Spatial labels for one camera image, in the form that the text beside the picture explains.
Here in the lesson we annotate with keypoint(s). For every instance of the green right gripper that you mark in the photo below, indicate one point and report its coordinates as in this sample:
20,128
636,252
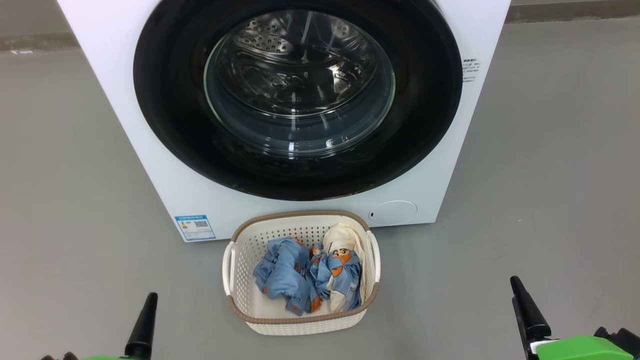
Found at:
585,349

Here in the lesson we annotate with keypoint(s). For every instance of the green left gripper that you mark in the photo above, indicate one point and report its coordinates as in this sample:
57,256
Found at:
112,358

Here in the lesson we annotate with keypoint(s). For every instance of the blue cartoon print garment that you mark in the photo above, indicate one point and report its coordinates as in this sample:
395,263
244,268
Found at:
285,275

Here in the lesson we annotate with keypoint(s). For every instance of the cream and blue cartoon garment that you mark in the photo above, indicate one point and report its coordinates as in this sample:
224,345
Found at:
342,272

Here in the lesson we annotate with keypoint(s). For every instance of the black round washer door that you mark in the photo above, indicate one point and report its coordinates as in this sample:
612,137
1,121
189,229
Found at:
170,100

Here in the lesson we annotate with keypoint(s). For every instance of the white front-load washing machine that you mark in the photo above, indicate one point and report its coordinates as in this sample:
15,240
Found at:
125,150

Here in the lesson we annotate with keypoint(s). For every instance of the cream perforated laundry basket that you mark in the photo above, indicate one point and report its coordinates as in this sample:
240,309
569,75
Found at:
240,295

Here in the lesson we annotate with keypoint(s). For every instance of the blue energy label sticker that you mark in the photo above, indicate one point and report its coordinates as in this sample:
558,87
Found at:
195,227

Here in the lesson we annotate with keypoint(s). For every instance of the round white filter cover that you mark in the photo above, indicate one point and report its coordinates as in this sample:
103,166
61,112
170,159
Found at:
393,212

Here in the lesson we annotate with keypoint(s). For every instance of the printed warning text label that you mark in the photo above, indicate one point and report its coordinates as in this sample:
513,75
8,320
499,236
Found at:
471,69

